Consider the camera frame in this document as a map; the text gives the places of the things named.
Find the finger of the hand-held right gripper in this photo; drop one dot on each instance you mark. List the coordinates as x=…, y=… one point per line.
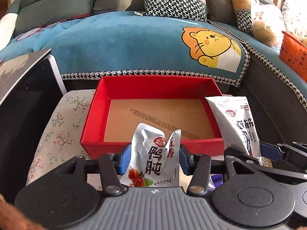
x=287, y=176
x=268, y=151

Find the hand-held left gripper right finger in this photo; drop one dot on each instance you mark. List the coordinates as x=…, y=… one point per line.
x=184, y=159

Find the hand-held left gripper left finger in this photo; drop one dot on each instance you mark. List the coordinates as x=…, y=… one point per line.
x=125, y=158

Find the silver packet with food picture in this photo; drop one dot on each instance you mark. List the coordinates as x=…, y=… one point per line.
x=153, y=153

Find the purple snack packet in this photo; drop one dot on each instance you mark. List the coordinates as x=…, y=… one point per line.
x=217, y=181

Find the white packet with black lettering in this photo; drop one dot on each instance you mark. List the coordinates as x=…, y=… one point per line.
x=230, y=117

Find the red cardboard box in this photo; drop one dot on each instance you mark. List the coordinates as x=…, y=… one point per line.
x=153, y=86

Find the grey sofa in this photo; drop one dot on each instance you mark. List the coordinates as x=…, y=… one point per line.
x=263, y=88

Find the floral cloth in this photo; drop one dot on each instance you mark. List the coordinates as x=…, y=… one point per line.
x=62, y=129

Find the teal houndstooth trim sofa cover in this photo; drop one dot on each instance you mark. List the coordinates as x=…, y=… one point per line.
x=271, y=60

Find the orange plastic basket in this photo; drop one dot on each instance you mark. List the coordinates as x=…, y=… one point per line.
x=292, y=52

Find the black device with silver edge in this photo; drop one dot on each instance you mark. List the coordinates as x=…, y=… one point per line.
x=26, y=115

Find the blue lion print blanket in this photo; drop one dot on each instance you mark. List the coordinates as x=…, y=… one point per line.
x=120, y=43

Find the white plastic bag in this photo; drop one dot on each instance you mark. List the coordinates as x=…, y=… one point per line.
x=266, y=26

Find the small orange houndstooth pillow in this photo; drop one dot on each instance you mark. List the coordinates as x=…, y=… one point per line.
x=243, y=16

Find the floral fabric bundle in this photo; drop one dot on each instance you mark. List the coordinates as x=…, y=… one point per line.
x=296, y=14

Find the crumpled white tissue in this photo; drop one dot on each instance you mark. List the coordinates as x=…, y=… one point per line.
x=138, y=13

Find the large green sofa cushion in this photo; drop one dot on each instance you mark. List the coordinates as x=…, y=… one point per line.
x=55, y=12

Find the white cloth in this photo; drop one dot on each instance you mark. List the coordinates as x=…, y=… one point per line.
x=7, y=28

